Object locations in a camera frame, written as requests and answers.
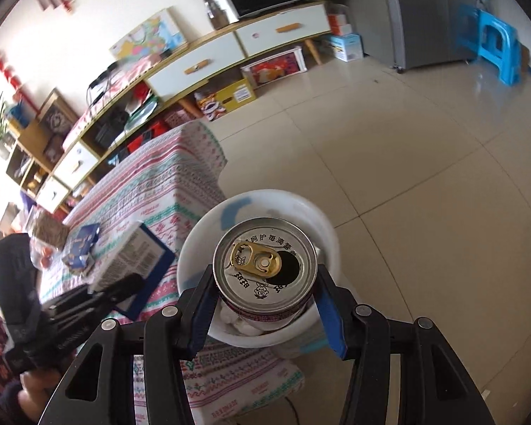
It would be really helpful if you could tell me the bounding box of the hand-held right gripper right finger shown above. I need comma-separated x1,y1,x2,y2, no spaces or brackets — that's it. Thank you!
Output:
314,263,496,425

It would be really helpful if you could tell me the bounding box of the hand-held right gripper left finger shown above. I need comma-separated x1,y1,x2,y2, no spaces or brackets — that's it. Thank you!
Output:
38,266,217,425

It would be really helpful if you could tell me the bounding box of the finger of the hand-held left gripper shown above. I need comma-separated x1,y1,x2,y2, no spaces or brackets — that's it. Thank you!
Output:
44,285,102,319
86,273,144,316

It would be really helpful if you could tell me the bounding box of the red cartoon print drink can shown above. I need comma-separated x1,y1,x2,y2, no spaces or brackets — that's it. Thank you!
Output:
212,218,319,325

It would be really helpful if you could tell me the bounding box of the white plastic bucket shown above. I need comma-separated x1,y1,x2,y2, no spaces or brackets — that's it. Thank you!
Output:
177,189,341,350

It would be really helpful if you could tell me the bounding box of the person's left hand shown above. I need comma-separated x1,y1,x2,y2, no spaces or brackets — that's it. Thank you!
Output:
20,365,65,425

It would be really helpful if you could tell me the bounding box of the large flat blue box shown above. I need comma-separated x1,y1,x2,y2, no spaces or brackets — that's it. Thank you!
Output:
88,221,178,322

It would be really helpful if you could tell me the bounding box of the clear jar of seeds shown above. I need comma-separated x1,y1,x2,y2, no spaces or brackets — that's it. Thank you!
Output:
28,208,70,249

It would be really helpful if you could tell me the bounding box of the small blue box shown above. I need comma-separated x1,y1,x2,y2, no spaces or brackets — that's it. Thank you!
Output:
61,223,101,272

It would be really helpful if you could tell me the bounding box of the pink green patterned tablecloth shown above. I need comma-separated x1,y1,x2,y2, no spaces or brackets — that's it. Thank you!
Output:
35,121,306,425

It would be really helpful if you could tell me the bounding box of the wooden open shelf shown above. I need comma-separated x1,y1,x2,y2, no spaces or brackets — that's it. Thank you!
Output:
4,89,81,196

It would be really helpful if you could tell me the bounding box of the black electronic device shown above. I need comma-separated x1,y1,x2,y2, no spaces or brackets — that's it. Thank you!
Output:
93,110,130,148

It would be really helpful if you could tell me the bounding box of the framed picture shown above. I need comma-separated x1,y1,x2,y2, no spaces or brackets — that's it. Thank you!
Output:
38,89,79,136

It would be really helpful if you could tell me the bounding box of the pink patterned runner cloth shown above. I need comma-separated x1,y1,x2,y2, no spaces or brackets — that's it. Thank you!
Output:
64,58,156,142

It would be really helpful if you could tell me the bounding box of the yellow cardboard box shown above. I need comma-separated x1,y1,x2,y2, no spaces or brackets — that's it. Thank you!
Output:
195,79,258,121

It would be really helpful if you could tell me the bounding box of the white drawer wooden cabinet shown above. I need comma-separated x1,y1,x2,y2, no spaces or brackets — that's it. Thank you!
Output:
35,2,332,213

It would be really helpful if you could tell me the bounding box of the colourful map board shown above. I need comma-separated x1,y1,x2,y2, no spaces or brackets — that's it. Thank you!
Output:
110,7,189,61

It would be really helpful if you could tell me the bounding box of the red white storage box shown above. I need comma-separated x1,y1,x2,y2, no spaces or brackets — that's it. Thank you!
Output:
241,46,309,87

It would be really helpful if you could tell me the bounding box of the white blue cardboard box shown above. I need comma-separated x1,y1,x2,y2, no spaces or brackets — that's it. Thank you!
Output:
330,33,364,63

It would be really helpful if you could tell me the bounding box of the orange white cardboard box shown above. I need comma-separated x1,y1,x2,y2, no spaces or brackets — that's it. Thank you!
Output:
327,4,353,36

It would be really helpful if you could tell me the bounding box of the grey refrigerator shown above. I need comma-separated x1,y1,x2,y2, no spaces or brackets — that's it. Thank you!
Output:
378,0,479,72

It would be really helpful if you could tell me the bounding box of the blue plastic stool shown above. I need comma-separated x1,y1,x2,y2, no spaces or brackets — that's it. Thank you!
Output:
458,4,524,86

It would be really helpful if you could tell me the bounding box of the black cable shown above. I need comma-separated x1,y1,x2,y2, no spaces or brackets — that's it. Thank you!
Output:
283,397,302,425

